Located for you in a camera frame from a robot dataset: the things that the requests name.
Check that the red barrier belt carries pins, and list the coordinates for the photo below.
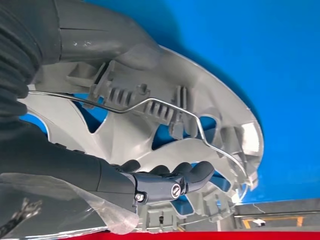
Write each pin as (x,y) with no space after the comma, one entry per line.
(200,236)

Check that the transparent plastic wrap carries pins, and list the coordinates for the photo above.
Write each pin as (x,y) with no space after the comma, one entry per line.
(75,212)

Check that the yellow floor tape square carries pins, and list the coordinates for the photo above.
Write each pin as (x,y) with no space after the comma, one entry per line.
(275,219)

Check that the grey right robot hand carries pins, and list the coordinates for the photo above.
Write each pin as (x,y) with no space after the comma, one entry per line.
(100,33)

